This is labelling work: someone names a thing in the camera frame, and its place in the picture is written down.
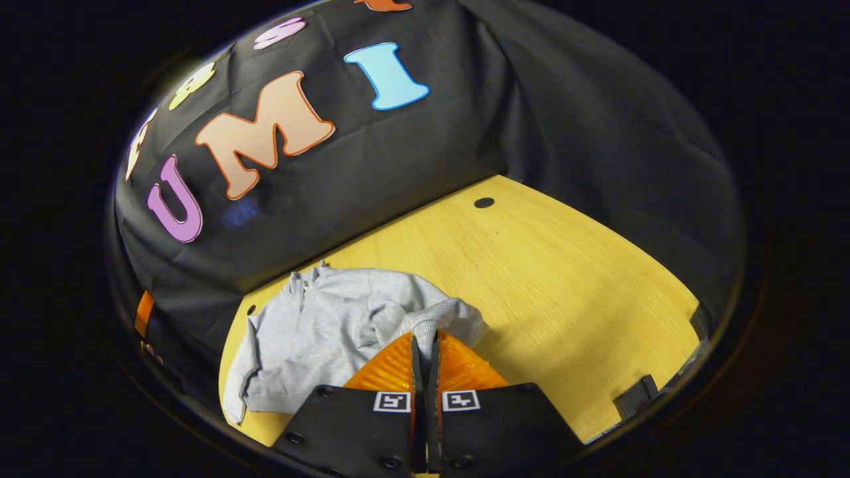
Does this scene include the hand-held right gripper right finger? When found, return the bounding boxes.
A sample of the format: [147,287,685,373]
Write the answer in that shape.
[425,329,586,476]

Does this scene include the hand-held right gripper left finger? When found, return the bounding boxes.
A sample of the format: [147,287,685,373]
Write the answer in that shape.
[271,332,426,476]

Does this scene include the grey zip-neck sweatshirt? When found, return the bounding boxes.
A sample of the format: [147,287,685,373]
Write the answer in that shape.
[222,261,489,426]

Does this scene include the black backdrop cloth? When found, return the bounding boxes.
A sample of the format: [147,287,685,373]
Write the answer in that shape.
[112,0,746,392]

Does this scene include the dark table edge bracket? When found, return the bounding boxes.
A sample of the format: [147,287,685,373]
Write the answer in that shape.
[614,374,659,420]
[689,302,713,343]

